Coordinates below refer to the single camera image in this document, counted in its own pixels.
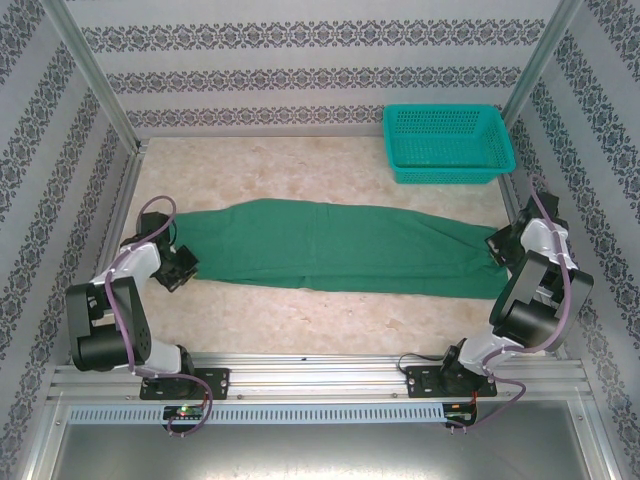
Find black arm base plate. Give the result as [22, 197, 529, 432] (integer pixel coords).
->
[139, 367, 232, 401]
[405, 364, 499, 400]

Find slotted grey cable duct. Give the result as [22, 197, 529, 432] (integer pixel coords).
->
[67, 403, 446, 425]

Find thin black cable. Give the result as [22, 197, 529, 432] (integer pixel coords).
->
[397, 352, 450, 376]

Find green long pants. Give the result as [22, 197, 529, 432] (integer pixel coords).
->
[175, 198, 511, 301]

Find teal plastic basket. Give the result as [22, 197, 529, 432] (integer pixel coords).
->
[382, 103, 517, 186]

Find wide aluminium mounting rail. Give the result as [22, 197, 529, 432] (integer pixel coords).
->
[47, 353, 591, 401]

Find aluminium frame post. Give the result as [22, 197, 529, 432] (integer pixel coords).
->
[44, 0, 149, 154]
[501, 0, 594, 132]

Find thin aluminium table rail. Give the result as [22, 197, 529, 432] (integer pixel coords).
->
[134, 133, 389, 143]

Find grey metal sheet panel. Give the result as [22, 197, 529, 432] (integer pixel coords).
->
[29, 399, 614, 480]

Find small controller circuit board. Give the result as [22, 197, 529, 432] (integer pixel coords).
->
[162, 404, 206, 422]
[446, 402, 479, 427]

